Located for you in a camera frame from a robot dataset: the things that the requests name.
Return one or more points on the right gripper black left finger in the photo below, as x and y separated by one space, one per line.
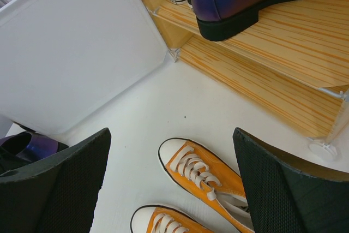
58 193

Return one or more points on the wooden two-shelf shoe cabinet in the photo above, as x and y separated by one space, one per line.
293 62

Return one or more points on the white translucent cabinet door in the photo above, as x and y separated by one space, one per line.
61 60

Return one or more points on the orange canvas sneaker upper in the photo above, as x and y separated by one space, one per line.
207 177

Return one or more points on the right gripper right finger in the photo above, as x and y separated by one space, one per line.
286 193

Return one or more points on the orange canvas sneaker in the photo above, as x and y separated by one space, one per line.
160 218
207 177

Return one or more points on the orange canvas sneaker lower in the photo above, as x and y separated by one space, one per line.
160 218

